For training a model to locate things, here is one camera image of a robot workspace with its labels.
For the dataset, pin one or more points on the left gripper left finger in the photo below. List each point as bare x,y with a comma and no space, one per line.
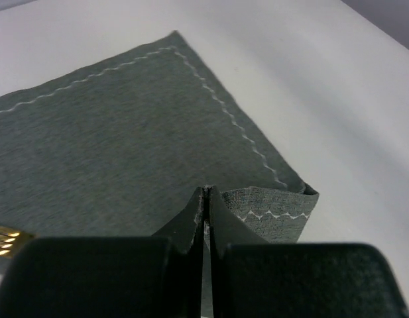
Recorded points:
155,276

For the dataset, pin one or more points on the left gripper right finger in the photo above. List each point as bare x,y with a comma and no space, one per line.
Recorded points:
253,278

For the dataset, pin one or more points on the grey cloth napkin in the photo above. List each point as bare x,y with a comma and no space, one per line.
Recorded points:
117,148

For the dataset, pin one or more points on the gold fork black handle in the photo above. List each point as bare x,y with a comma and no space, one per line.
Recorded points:
12,240

